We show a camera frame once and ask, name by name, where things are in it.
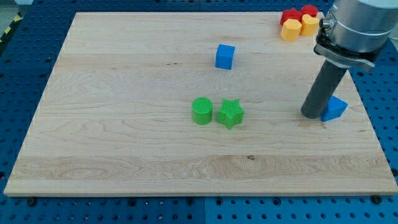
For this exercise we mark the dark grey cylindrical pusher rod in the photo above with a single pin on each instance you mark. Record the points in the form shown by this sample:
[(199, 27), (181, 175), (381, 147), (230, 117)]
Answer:
[(324, 86)]

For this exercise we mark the blue triangle block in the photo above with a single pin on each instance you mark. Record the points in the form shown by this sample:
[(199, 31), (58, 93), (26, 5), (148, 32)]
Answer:
[(333, 109)]

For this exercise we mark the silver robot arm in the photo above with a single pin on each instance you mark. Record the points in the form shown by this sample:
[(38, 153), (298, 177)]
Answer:
[(352, 34)]

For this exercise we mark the yellow heart block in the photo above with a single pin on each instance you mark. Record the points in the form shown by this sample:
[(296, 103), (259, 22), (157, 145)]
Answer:
[(309, 25)]

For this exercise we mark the yellow hexagon block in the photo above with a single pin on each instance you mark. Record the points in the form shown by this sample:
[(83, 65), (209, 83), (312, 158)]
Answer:
[(290, 30)]

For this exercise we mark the red star block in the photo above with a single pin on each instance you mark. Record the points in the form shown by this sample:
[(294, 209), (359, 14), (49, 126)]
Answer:
[(290, 14)]

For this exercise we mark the red rounded block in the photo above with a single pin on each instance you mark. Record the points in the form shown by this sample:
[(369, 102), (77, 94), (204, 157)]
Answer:
[(309, 10)]

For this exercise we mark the green star block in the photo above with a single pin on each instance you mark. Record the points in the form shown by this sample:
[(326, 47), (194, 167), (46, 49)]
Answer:
[(230, 113)]

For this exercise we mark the blue cube block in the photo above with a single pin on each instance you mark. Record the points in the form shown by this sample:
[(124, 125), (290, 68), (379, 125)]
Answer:
[(224, 56)]

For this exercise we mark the green cylinder block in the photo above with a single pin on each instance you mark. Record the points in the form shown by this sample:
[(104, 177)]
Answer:
[(202, 111)]

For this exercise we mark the wooden board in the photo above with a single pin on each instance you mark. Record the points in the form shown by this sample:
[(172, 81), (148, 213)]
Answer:
[(115, 118)]

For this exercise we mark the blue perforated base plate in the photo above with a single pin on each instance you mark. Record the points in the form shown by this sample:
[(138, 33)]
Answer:
[(29, 53)]

